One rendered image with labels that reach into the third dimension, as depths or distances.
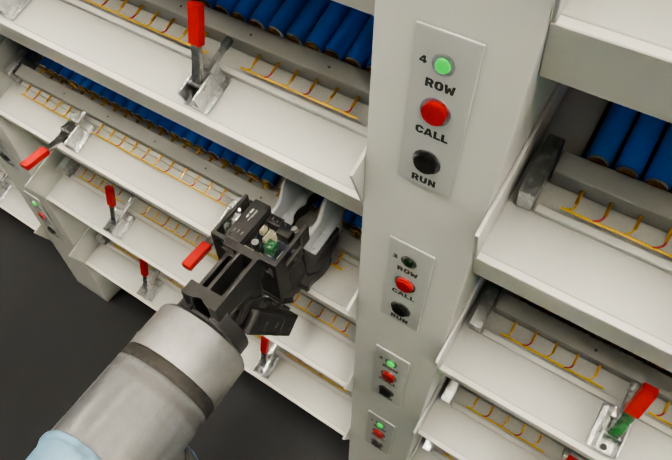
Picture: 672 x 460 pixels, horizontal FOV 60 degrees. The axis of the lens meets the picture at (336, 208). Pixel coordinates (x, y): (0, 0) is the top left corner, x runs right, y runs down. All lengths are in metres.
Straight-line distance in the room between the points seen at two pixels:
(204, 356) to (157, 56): 0.28
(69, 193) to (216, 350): 0.62
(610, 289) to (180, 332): 0.32
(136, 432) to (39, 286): 0.98
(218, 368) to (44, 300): 0.94
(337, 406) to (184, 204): 0.44
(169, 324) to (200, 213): 0.24
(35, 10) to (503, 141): 0.52
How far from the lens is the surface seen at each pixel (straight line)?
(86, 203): 1.03
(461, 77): 0.33
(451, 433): 0.78
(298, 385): 1.00
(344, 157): 0.47
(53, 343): 1.33
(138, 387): 0.47
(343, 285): 0.63
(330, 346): 0.81
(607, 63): 0.31
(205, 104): 0.53
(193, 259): 0.64
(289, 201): 0.60
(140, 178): 0.76
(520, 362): 0.61
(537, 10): 0.30
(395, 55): 0.35
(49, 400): 1.28
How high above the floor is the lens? 1.08
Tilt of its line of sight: 51 degrees down
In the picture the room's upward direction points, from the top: straight up
